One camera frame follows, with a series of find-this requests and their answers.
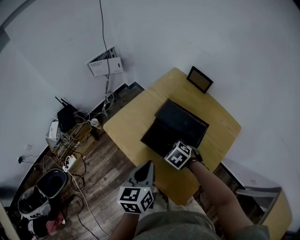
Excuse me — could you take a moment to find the person's left forearm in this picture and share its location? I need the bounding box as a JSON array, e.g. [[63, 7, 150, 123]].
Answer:
[[109, 211, 141, 240]]

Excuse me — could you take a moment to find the white paper cup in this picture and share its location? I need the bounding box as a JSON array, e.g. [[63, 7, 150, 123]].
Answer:
[[90, 118, 103, 130]]

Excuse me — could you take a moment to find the red checkered cloth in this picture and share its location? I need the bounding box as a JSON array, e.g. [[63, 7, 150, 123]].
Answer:
[[45, 211, 67, 233]]

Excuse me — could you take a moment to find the grey shelf board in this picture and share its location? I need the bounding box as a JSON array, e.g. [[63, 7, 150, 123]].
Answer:
[[235, 186, 282, 196]]

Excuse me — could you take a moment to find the black router with antennas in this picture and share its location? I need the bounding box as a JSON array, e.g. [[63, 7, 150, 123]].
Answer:
[[54, 96, 80, 134]]

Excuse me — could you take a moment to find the black floor cable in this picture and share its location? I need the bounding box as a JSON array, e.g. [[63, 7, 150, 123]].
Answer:
[[67, 174, 100, 240]]

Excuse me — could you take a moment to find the person's right forearm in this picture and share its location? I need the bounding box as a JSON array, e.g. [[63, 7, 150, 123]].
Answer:
[[187, 160, 255, 233]]

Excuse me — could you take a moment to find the white bin with bag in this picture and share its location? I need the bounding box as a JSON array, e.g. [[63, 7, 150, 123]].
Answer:
[[17, 186, 52, 220]]

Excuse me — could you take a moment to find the white cable bundle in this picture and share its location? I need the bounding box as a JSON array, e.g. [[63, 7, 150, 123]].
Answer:
[[102, 91, 117, 118]]

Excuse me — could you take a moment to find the long white floor cable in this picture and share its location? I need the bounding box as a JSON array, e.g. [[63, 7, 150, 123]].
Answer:
[[67, 170, 111, 238]]

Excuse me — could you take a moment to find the grey oval bin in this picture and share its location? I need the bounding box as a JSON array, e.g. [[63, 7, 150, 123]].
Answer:
[[36, 168, 68, 199]]

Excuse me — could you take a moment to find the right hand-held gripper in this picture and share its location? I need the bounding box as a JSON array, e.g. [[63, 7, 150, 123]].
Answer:
[[164, 140, 203, 171]]

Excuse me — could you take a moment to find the white network device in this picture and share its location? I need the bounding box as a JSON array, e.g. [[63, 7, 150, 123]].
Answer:
[[45, 120, 60, 142]]

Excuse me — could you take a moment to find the black box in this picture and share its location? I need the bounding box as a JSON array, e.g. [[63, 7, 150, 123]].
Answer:
[[140, 98, 210, 158]]

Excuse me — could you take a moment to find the white wall panel box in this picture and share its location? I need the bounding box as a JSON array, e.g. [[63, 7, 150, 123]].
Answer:
[[85, 46, 124, 79]]

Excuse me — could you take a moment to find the grey hanging wall cable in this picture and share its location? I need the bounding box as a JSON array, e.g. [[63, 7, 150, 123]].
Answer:
[[99, 0, 111, 94]]

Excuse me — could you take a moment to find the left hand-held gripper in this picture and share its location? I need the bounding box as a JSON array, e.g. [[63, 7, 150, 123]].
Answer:
[[117, 161, 155, 214]]

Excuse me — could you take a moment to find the white power strip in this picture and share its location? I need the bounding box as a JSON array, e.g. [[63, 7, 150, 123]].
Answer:
[[61, 154, 78, 173]]

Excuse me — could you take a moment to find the person's grey shirt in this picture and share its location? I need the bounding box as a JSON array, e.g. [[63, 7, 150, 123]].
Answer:
[[134, 209, 270, 240]]

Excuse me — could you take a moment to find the wooden cabinet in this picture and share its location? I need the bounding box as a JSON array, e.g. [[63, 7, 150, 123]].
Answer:
[[259, 189, 294, 240]]

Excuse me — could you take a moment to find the black picture frame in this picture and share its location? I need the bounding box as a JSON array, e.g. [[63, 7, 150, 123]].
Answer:
[[186, 66, 214, 94]]

